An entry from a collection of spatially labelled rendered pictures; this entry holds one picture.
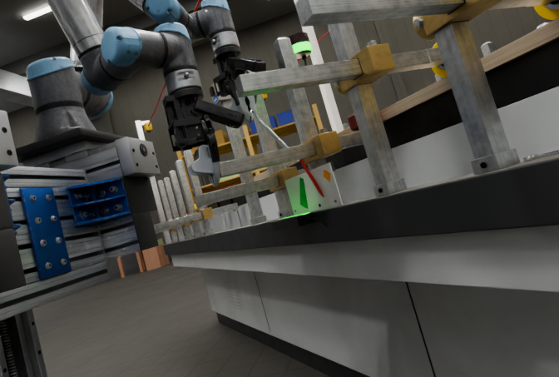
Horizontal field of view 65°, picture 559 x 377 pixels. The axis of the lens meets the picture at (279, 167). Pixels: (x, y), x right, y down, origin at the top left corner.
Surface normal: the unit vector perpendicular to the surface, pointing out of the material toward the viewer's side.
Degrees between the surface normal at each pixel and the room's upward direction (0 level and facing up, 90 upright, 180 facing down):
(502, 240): 90
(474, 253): 90
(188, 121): 90
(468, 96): 90
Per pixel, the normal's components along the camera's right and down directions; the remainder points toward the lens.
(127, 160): -0.18, -0.04
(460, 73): -0.88, 0.22
